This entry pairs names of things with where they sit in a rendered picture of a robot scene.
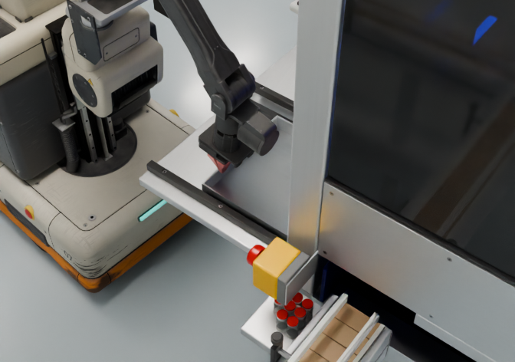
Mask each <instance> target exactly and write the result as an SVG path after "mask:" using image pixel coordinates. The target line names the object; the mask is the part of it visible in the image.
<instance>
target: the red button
mask: <svg viewBox="0 0 515 362"><path fill-rule="evenodd" d="M265 249H266V248H265V247H264V246H262V245H254V246H253V247H252V248H251V249H250V251H249V253H248V256H247V262H248V264H249V265H251V266H252V267H253V261H254V260H255V259H256V258H257V257H258V256H259V255H260V254H261V253H262V252H263V251H264V250H265Z"/></svg>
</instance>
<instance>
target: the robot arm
mask: <svg viewBox="0 0 515 362"><path fill-rule="evenodd" d="M159 2H160V4H161V5H162V7H163V8H164V10H165V12H166V14H167V15H168V16H169V19H170V20H171V22H172V23H173V25H174V27H175V29H176V30H177V32H178V33H179V35H180V37H181V38H182V40H183V41H184V43H185V45H186V47H187V48H188V50H189V52H190V54H191V56H192V59H193V61H194V62H195V66H196V68H197V72H198V75H199V77H200V78H201V79H202V82H203V83H204V84H203V85H202V86H203V87H204V89H205V91H206V92H207V94H208V96H209V97H210V99H211V111H212V112H213V113H214V114H216V115H215V122H214V123H213V124H212V125H211V126H210V127H209V128H208V129H206V130H205V131H204V132H203V133H201V134H200V135H199V136H198V147H199V148H201V149H202V150H204V151H205V152H206V153H207V155H208V157H209V158H210V159H211V161H212V162H213V163H214V164H215V165H216V167H217V168H218V170H219V172H220V173H223V172H224V171H225V170H226V169H227V168H228V167H229V165H230V164H231V163H232V164H233V165H235V166H234V168H237V167H239V166H240V165H241V164H242V161H243V160H244V159H245V158H246V157H247V158H249V157H250V156H251V155H252V154H253V153H254V151H255V152H256V153H258V154H259V155H260V156H264V155H265V154H267V153H268V152H269V151H270V150H271V149H272V148H273V146H274V144H275V143H276V142H277V139H278V137H279V131H277V126H276V124H275V123H274V122H272V121H271V120H270V119H268V118H267V117H266V116H264V115H263V114H262V113H261V112H260V111H259V110H260V107H259V106H257V105H256V104H254V103H253V102H251V101H250V98H251V97H252V96H253V93H254V92H255V91H256V85H255V78H254V75H253V74H252V73H251V72H250V71H249V70H248V69H247V68H246V66H245V64H244V63H243V64H240V62H239V61H238V59H237V57H236V56H235V53H234V52H232V51H231V50H230V49H229V48H228V46H227V45H226V44H225V43H224V42H223V40H222V39H221V37H220V35H219V34H218V32H217V31H216V29H215V27H214V25H213V24H212V22H211V20H210V18H209V17H208V15H207V14H206V12H205V10H204V8H203V7H202V4H201V3H200V1H199V0H159Z"/></svg>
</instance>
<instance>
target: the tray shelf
mask: <svg viewBox="0 0 515 362"><path fill-rule="evenodd" d="M296 54H297V46H295V47H294V48H292V49H291V50H290V51H288V52H287V53H286V54H285V55H284V56H283V57H282V58H281V59H280V60H278V61H277V62H276V63H275V64H273V65H272V66H271V67H270V68H268V69H267V70H266V71H265V72H264V73H263V74H262V75H261V76H260V77H258V78H257V79H256V80H255V81H256V82H258V83H259V84H262V85H264V86H265V87H268V88H270V89H271V90H273V91H276V92H278V93H279V94H282V95H283V96H285V97H287V98H289V99H291V100H293V101H294V86H295V70H296ZM261 98H264V99H266V100H268V99H267V98H265V97H262V96H261V95H259V94H256V93H253V96H252V97H251V98H250V99H252V100H254V101H256V102H258V101H259V100H260V99H261ZM269 101H270V100H269ZM271 102H272V101H271ZM272 103H274V102H272ZM274 104H276V103H274ZM276 105H277V106H279V107H282V106H280V105H278V104H276ZM282 108H284V107H282ZM284 109H285V110H287V111H289V112H291V111H290V110H288V109H286V108H284ZM291 113H292V114H293V112H291ZM215 115H216V114H214V115H213V116H212V117H211V118H210V119H208V120H207V121H206V122H205V123H203V124H202V125H201V126H200V127H199V128H198V129H197V130H196V131H194V132H193V133H192V134H191V135H189V136H188V137H187V138H186V139H185V140H183V141H182V142H181V143H180V144H179V145H178V146H177V147H176V148H174V149H173V150H172V151H171V152H169V153H168V154H167V155H166V156H164V157H163V158H162V159H161V160H160V161H159V162H158V164H159V165H161V166H163V167H165V168H166V169H168V170H169V171H171V172H172V173H174V174H176V175H177V176H179V177H181V178H183V179H184V180H185V181H187V182H189V183H191V184H192V185H193V186H196V187H197V188H199V189H200V190H202V183H203V182H204V181H206V180H207V178H209V177H210V175H211V174H213V173H214V172H215V171H216V170H217V169H218V168H217V167H216V165H215V164H214V163H213V162H212V161H211V159H210V158H209V157H208V155H207V153H206V152H205V151H204V150H202V149H201V148H199V147H198V136H199V135H200V134H201V133H203V132H204V131H205V130H206V129H208V128H209V127H210V126H211V125H212V124H213V123H214V122H215ZM139 184H140V185H141V186H143V187H144V188H146V189H148V190H149V191H150V192H152V193H154V194H156V195H157V196H158V197H160V198H161V199H164V200H165V201H167V202H168V203H169V204H171V205H173V206H175V207H176V208H177V209H179V210H181V211H182V212H184V213H185V214H187V215H188V216H190V217H192V218H193V219H195V220H196V221H198V222H200V223H201V224H203V225H204V226H206V227H207V228H209V229H211V230H212V231H213V232H215V233H217V234H218V235H220V236H221V237H223V238H224V239H227V240H228V241H229V242H231V243H232V244H234V245H236V246H237V247H239V248H240V249H242V250H244V251H245V252H247V253H249V251H250V249H251V248H252V247H253V246H254V245H262V246H264V247H265V248H267V247H268V244H266V243H264V242H262V241H261V240H260V239H258V238H256V237H254V236H253V235H252V234H250V233H248V232H246V231H245V230H243V229H242V228H240V227H238V226H237V225H235V224H234V223H232V222H230V221H229V220H227V219H226V218H224V217H222V216H220V215H219V214H218V213H216V212H214V211H213V210H211V209H210V208H208V207H206V206H204V205H203V204H201V203H200V202H198V201H197V200H195V199H193V198H192V197H190V196H188V195H187V194H185V193H184V192H182V191H181V190H179V189H177V188H175V187H174V186H172V185H171V184H169V183H167V182H166V181H165V180H163V179H161V178H159V177H158V176H156V175H155V174H153V173H151V172H150V171H147V172H146V173H144V174H143V175H142V176H141V177H140V178H139Z"/></svg>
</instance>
